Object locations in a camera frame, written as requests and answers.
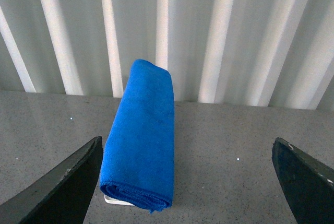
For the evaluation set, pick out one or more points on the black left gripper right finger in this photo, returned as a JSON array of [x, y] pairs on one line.
[[306, 182]]

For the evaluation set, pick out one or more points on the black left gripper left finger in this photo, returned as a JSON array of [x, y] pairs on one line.
[[63, 195]]

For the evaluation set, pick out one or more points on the blue microfiber cloth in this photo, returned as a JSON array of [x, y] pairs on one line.
[[138, 159]]

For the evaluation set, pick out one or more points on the white towel rack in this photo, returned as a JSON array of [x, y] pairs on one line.
[[114, 201]]

